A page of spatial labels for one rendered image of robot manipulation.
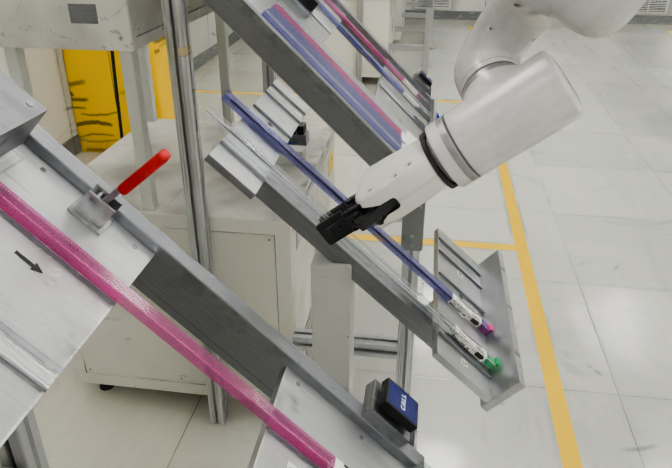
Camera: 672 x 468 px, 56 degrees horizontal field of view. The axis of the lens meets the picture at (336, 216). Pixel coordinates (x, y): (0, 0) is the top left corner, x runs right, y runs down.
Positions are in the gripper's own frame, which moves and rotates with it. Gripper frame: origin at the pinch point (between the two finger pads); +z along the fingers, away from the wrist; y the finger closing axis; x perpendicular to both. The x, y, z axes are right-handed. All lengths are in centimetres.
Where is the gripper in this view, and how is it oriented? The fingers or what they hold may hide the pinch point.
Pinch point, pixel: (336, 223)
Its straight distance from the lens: 80.5
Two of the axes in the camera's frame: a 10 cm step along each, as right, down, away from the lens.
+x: 6.0, 7.5, 2.8
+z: -7.9, 4.9, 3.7
